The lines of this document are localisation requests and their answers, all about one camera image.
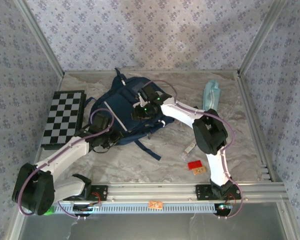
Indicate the navy blue backpack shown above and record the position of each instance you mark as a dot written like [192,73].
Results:
[115,110]

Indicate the light blue pencil case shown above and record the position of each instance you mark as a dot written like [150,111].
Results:
[211,95]

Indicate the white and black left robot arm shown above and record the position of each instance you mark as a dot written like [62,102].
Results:
[65,152]

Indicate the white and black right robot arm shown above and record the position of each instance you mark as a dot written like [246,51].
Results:
[177,112]

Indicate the black and grey chessboard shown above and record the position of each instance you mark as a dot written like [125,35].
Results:
[62,112]

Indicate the small clear tube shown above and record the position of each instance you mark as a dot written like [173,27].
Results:
[188,150]

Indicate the red plastic block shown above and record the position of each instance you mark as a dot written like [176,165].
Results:
[195,165]

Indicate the orange tag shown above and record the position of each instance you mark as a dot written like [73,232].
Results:
[155,205]

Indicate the orange block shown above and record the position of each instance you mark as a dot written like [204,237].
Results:
[200,171]

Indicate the grey metal sheet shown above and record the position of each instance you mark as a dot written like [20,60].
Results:
[150,227]

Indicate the green plastic clip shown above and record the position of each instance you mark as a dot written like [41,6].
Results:
[50,212]

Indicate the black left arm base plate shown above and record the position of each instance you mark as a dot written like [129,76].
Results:
[102,192]

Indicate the aluminium mounting rail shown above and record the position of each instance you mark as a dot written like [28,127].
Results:
[150,192]

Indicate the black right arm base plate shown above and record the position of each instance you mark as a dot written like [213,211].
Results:
[202,192]

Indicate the aluminium frame post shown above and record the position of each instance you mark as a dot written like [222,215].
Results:
[43,42]
[258,41]

